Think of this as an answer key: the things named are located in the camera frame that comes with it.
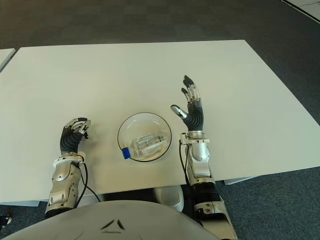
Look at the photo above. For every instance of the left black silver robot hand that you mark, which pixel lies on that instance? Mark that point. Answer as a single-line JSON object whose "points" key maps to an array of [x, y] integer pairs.
{"points": [[70, 142]]}

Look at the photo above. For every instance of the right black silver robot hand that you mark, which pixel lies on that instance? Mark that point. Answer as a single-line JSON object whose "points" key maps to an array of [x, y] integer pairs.
{"points": [[196, 118]]}

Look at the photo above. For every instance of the clear water bottle blue cap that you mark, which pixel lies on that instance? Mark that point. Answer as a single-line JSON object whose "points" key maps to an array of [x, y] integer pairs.
{"points": [[147, 146]]}

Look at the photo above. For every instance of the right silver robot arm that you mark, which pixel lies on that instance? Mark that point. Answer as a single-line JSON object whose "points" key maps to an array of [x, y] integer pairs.
{"points": [[201, 165]]}

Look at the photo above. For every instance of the white plate black rim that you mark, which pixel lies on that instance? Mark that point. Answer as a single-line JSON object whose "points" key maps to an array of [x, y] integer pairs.
{"points": [[145, 122]]}

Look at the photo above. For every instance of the grey robot torso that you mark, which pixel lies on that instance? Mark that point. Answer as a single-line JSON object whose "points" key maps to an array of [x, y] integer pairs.
{"points": [[100, 222]]}

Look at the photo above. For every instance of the black stand with caster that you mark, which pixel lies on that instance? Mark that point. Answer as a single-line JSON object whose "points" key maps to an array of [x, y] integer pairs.
{"points": [[5, 220]]}

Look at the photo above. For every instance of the neighbouring white table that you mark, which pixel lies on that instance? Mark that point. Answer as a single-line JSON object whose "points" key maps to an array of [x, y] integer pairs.
{"points": [[5, 56]]}

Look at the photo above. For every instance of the white board with black edge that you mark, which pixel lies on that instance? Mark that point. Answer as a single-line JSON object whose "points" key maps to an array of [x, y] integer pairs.
{"points": [[303, 6]]}

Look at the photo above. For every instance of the white round table pedestal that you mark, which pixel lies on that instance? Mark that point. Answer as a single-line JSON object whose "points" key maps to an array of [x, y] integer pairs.
{"points": [[171, 197]]}

